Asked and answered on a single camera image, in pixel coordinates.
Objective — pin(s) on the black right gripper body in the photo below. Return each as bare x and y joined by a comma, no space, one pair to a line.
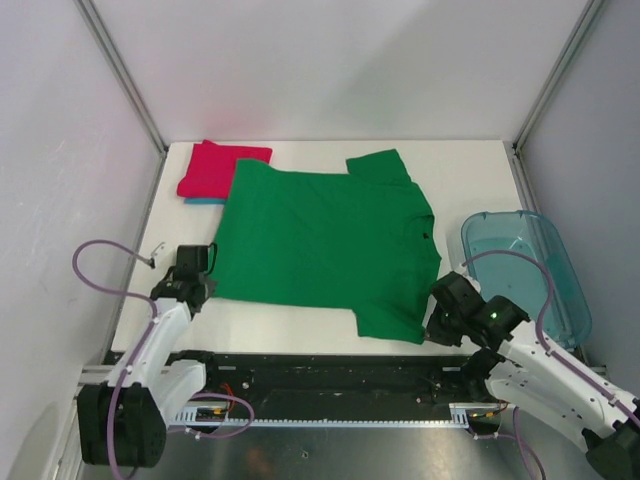
454,332

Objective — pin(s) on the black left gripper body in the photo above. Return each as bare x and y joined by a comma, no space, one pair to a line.
208,286

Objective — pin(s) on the green t shirt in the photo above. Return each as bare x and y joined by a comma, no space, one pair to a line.
360,240

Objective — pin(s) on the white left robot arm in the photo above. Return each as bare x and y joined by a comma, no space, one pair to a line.
123,420

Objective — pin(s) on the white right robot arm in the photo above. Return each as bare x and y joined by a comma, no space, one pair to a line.
512,365

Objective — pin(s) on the folded blue t shirt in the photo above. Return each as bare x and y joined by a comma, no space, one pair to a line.
204,201

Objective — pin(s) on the teal plastic bin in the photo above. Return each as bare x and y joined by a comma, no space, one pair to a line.
514,253

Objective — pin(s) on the folded red t shirt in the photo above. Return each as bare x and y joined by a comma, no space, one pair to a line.
211,168

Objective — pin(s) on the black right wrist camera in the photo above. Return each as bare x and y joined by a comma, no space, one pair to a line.
457,292

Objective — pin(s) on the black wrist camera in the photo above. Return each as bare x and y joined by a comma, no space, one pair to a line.
196,259
457,292

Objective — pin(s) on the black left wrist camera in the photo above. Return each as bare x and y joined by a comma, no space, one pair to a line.
196,259

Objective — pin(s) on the aluminium front rail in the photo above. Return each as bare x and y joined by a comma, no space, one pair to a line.
573,393

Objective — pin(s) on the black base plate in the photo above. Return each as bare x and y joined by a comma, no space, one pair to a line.
307,388

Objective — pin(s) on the left aluminium frame post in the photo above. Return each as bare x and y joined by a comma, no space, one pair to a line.
107,46

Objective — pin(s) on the aluminium frame post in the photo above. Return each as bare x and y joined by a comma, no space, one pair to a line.
107,46
569,53

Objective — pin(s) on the right aluminium frame post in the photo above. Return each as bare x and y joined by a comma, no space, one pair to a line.
569,53

